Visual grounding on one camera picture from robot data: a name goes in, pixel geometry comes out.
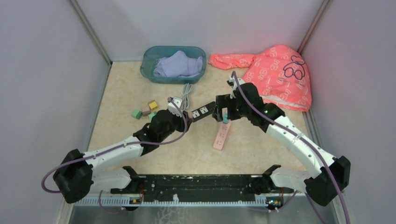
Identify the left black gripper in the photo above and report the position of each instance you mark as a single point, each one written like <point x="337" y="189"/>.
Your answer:
<point x="182" y="123"/>

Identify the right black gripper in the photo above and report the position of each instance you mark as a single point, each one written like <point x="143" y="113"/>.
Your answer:
<point x="224" y="101"/>

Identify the pink power strip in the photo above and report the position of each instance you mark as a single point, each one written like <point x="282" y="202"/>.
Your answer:
<point x="221" y="136"/>

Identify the green charger plug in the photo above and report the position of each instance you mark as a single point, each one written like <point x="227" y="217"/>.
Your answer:
<point x="137" y="114"/>
<point x="225" y="118"/>

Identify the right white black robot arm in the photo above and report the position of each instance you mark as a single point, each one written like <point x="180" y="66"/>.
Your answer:
<point x="325" y="175"/>

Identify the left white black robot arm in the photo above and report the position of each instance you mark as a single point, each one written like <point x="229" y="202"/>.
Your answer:
<point x="82" y="173"/>

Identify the yellow charger plug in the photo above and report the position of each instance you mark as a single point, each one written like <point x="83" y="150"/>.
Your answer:
<point x="153" y="105"/>

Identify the black power strip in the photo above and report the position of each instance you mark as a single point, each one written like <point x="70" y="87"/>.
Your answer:
<point x="203" y="111"/>

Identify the lavender cloth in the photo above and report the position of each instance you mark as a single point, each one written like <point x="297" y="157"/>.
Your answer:
<point x="178" y="65"/>

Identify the teal plastic basin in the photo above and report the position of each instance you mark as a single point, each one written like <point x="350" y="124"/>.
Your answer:
<point x="153" y="54"/>

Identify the coral patterned jacket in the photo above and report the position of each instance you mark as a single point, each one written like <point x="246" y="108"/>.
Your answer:
<point x="280" y="74"/>

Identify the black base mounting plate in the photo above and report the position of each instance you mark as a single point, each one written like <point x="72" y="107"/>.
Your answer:
<point x="200" y="188"/>

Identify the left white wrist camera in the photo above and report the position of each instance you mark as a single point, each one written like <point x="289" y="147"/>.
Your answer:
<point x="174" y="106"/>

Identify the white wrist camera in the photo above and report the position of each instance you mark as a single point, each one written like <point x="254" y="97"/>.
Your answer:
<point x="174" y="106"/>
<point x="233" y="83"/>

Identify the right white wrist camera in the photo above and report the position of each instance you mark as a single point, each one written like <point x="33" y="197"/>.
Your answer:
<point x="233" y="83"/>

